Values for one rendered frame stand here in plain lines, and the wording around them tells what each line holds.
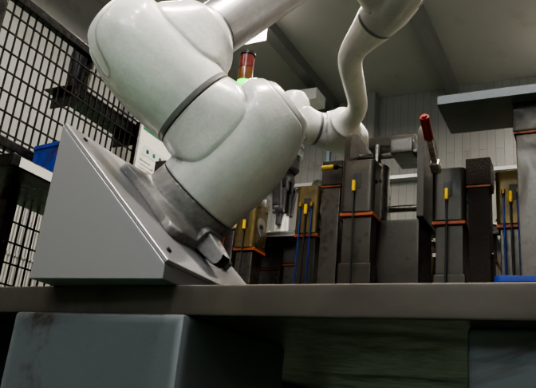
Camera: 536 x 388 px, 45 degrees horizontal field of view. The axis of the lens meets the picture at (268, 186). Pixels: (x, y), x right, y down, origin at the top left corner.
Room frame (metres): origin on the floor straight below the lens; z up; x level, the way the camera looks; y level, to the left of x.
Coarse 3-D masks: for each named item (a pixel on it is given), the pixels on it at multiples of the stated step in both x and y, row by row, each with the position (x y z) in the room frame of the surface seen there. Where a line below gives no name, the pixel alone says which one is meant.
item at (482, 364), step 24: (0, 336) 1.13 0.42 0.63; (480, 336) 0.71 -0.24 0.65; (504, 336) 0.70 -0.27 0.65; (528, 336) 0.68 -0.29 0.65; (0, 360) 1.14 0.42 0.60; (480, 360) 0.71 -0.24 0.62; (504, 360) 0.70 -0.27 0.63; (528, 360) 0.68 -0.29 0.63; (0, 384) 1.15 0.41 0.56; (288, 384) 2.14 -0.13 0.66; (480, 384) 0.71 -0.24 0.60; (504, 384) 0.70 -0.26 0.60; (528, 384) 0.69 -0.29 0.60
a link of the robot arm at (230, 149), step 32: (224, 96) 0.90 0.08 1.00; (256, 96) 0.90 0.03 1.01; (288, 96) 0.91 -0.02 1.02; (192, 128) 0.91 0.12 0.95; (224, 128) 0.90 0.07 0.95; (256, 128) 0.90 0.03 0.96; (288, 128) 0.92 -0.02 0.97; (192, 160) 0.93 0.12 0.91; (224, 160) 0.92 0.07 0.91; (256, 160) 0.92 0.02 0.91; (288, 160) 0.95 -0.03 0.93; (192, 192) 0.94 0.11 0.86; (224, 192) 0.94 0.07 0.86; (256, 192) 0.97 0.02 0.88; (224, 224) 0.99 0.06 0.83
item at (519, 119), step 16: (512, 112) 1.09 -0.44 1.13; (528, 112) 1.07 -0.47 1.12; (528, 128) 1.07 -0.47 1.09; (528, 144) 1.08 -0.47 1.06; (528, 160) 1.08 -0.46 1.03; (528, 176) 1.08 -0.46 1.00; (528, 192) 1.08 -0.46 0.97; (528, 208) 1.08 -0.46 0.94; (528, 224) 1.08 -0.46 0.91; (528, 240) 1.08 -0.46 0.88; (528, 256) 1.08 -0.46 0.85; (528, 272) 1.08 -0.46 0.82
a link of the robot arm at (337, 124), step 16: (352, 32) 1.31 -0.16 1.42; (368, 32) 1.27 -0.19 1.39; (352, 48) 1.35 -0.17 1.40; (368, 48) 1.33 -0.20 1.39; (352, 64) 1.40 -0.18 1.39; (352, 80) 1.47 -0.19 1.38; (352, 96) 1.54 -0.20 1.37; (336, 112) 1.69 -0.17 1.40; (352, 112) 1.62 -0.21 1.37; (336, 128) 1.69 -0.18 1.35; (352, 128) 1.68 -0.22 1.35; (320, 144) 1.74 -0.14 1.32; (336, 144) 1.73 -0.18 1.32
